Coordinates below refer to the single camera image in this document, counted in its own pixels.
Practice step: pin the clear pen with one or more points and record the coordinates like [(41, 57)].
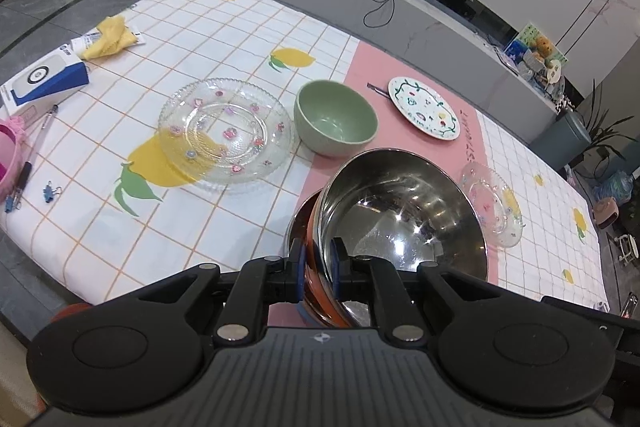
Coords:
[(48, 117)]

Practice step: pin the steel bowl with orange outside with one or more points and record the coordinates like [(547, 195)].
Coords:
[(400, 217)]

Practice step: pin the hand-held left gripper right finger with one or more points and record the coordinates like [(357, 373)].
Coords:
[(337, 269)]

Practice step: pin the green potted plant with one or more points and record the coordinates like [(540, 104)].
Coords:
[(607, 122)]

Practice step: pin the small clear glass plate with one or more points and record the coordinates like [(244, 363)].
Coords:
[(492, 202)]

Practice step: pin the black plate stand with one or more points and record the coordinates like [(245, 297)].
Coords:
[(379, 89)]

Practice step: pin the small white stool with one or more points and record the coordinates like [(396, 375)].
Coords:
[(629, 251)]

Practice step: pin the yellow cloth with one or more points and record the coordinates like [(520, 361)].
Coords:
[(107, 39)]

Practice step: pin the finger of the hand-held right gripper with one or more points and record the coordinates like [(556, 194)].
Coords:
[(575, 309)]

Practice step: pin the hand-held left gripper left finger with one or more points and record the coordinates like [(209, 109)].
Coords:
[(299, 269)]

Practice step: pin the blue and white box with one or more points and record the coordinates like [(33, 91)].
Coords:
[(45, 82)]

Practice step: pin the pink lettered paper mat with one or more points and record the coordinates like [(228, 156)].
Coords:
[(390, 57)]

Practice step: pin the blue plastic bag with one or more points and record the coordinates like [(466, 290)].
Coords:
[(612, 188)]

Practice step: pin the lemon print checkered tablecloth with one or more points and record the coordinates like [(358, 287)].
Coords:
[(175, 32)]

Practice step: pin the white printed packet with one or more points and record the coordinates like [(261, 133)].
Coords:
[(82, 43)]

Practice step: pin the black and blue pen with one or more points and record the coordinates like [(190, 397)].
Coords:
[(19, 184)]

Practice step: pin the pink container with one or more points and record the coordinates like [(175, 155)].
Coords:
[(7, 152)]

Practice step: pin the large clear glass plate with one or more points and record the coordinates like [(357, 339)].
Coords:
[(225, 137)]

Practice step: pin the white painted ceramic plate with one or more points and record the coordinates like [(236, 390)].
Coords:
[(425, 107)]

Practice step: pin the green bowl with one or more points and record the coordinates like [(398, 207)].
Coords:
[(335, 117)]

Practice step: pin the yellow stuffed toy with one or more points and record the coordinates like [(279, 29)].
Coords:
[(544, 47)]

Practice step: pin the grey trash bin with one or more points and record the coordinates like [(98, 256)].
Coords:
[(562, 139)]

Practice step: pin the blue binder clip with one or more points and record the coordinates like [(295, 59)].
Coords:
[(50, 193)]

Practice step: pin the colourful picture card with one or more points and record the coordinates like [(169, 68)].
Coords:
[(522, 38)]

